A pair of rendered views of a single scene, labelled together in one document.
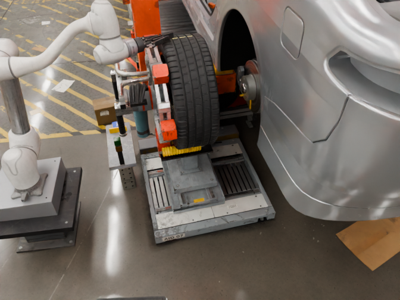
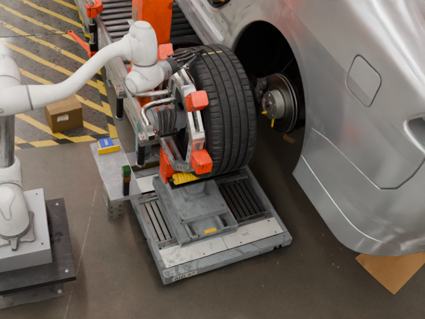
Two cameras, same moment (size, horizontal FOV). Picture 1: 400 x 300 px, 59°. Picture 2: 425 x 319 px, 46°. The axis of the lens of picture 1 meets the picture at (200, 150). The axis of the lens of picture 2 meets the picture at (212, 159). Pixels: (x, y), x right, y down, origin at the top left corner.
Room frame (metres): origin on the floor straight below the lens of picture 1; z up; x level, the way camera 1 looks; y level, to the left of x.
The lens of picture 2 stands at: (-0.07, 0.64, 2.55)
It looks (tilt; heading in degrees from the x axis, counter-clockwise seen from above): 46 degrees down; 341
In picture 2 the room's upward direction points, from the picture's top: 12 degrees clockwise
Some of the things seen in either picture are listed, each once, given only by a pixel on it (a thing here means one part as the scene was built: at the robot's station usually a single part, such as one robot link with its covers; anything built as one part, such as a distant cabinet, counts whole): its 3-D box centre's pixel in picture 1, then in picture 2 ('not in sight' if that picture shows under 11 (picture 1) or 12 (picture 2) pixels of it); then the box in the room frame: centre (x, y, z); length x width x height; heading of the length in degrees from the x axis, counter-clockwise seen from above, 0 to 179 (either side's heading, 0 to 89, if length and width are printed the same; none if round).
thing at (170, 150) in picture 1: (181, 149); (195, 174); (1.65, 0.12, 0.51); 0.29 x 0.06 x 0.06; 103
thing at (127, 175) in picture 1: (125, 164); (113, 190); (1.81, 0.55, 0.21); 0.10 x 0.10 x 0.42; 13
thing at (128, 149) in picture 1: (120, 144); (114, 169); (1.78, 0.54, 0.44); 0.43 x 0.17 x 0.03; 13
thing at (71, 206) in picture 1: (44, 213); (22, 259); (1.43, 1.04, 0.15); 0.50 x 0.50 x 0.30; 7
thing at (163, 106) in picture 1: (158, 96); (175, 117); (1.74, 0.24, 0.85); 0.54 x 0.07 x 0.54; 13
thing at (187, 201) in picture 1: (191, 178); (193, 203); (1.74, 0.07, 0.13); 0.50 x 0.36 x 0.10; 13
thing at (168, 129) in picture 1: (168, 130); (200, 161); (1.44, 0.16, 0.85); 0.09 x 0.08 x 0.07; 13
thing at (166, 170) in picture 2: (168, 141); (176, 164); (1.75, 0.20, 0.48); 0.16 x 0.12 x 0.17; 103
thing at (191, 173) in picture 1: (188, 155); (194, 178); (1.78, 0.08, 0.32); 0.40 x 0.30 x 0.28; 13
